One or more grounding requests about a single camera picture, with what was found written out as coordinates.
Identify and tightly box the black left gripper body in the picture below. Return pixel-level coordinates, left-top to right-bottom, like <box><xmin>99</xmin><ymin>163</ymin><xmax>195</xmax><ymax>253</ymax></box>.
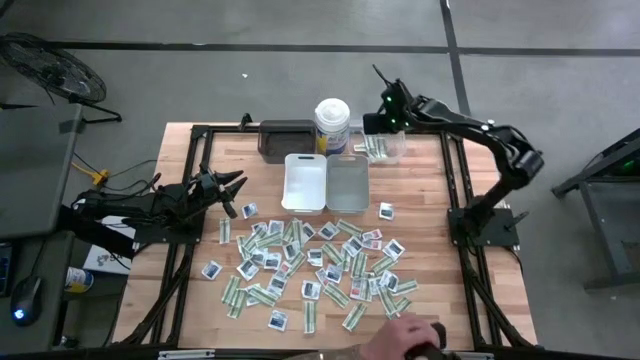
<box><xmin>193</xmin><ymin>160</ymin><xmax>239</xmax><ymax>220</ymax></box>

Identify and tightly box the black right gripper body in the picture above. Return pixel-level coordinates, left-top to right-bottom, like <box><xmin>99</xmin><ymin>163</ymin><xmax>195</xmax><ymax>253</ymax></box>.
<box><xmin>362</xmin><ymin>78</ymin><xmax>417</xmax><ymax>136</ymax></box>

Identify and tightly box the clear plastic container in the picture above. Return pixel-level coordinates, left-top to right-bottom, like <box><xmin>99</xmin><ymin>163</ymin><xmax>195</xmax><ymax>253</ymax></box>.
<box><xmin>348</xmin><ymin>119</ymin><xmax>407</xmax><ymax>166</ymax></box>

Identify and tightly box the disinfectant wipes canister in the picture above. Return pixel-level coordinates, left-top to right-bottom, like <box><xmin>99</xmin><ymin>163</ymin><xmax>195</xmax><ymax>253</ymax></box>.
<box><xmin>313</xmin><ymin>97</ymin><xmax>352</xmax><ymax>156</ymax></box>

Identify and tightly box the dark grey plastic tray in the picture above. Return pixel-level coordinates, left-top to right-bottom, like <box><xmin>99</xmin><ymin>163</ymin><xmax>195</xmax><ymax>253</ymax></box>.
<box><xmin>256</xmin><ymin>119</ymin><xmax>318</xmax><ymax>165</ymax></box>

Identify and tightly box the white plastic bin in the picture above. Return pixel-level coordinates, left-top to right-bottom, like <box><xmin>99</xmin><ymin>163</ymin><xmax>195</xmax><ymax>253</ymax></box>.
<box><xmin>280</xmin><ymin>152</ymin><xmax>329</xmax><ymax>216</ymax></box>

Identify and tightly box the grey plastic bin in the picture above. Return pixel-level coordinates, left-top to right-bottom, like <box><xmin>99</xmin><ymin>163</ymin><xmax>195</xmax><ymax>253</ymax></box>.
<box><xmin>325</xmin><ymin>153</ymin><xmax>371</xmax><ymax>215</ymax></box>

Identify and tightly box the black slanted bar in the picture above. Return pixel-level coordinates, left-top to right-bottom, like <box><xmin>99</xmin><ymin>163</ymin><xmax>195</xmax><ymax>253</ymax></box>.
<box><xmin>55</xmin><ymin>203</ymin><xmax>137</xmax><ymax>260</ymax></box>

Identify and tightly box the white cardboard box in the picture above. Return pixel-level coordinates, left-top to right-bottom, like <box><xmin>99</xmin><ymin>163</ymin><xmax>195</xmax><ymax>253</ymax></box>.
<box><xmin>82</xmin><ymin>215</ymin><xmax>136</xmax><ymax>276</ymax></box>

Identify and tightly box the white and yellow canister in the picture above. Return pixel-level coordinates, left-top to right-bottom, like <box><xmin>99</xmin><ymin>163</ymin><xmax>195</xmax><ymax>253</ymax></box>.
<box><xmin>64</xmin><ymin>266</ymin><xmax>95</xmax><ymax>295</ymax></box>

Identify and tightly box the grey desk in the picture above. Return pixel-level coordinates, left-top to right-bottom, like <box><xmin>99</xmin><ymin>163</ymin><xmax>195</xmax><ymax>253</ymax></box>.
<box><xmin>0</xmin><ymin>103</ymin><xmax>85</xmax><ymax>354</ymax></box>

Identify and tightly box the black floor fan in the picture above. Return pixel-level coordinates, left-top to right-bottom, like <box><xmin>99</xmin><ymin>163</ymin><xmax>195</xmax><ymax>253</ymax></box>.
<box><xmin>0</xmin><ymin>32</ymin><xmax>123</xmax><ymax>125</ymax></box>

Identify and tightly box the dark metal cart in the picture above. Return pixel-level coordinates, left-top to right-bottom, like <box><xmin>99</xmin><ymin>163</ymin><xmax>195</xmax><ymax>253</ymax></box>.
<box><xmin>551</xmin><ymin>127</ymin><xmax>640</xmax><ymax>291</ymax></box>

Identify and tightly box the black computer mouse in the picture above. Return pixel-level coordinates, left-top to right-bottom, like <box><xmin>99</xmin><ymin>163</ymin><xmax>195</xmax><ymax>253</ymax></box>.
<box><xmin>9</xmin><ymin>275</ymin><xmax>44</xmax><ymax>327</ymax></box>

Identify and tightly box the person's hand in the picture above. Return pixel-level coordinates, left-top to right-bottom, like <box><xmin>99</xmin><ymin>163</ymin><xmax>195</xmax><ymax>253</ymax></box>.
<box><xmin>358</xmin><ymin>313</ymin><xmax>442</xmax><ymax>360</ymax></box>

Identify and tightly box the black keyboard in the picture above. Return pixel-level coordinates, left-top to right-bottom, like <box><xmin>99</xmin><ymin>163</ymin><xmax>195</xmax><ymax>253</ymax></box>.
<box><xmin>0</xmin><ymin>242</ymin><xmax>14</xmax><ymax>297</ymax></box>

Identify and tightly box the black handheld device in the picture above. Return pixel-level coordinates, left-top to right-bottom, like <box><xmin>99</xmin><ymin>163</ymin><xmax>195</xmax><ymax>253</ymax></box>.
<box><xmin>403</xmin><ymin>321</ymin><xmax>450</xmax><ymax>360</ymax></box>

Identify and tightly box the black metal table frame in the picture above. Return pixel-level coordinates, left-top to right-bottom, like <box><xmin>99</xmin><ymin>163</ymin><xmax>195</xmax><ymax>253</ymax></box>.
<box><xmin>112</xmin><ymin>123</ymin><xmax>539</xmax><ymax>351</ymax></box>

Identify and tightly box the yellow power cable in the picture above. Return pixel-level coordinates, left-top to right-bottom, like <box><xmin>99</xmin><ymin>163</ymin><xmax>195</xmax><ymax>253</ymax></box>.
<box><xmin>71</xmin><ymin>159</ymin><xmax>111</xmax><ymax>189</ymax></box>

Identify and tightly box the black cable bundle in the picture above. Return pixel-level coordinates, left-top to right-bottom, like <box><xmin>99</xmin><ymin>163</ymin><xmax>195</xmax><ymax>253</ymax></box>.
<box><xmin>462</xmin><ymin>247</ymin><xmax>534</xmax><ymax>349</ymax></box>
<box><xmin>117</xmin><ymin>244</ymin><xmax>194</xmax><ymax>347</ymax></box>

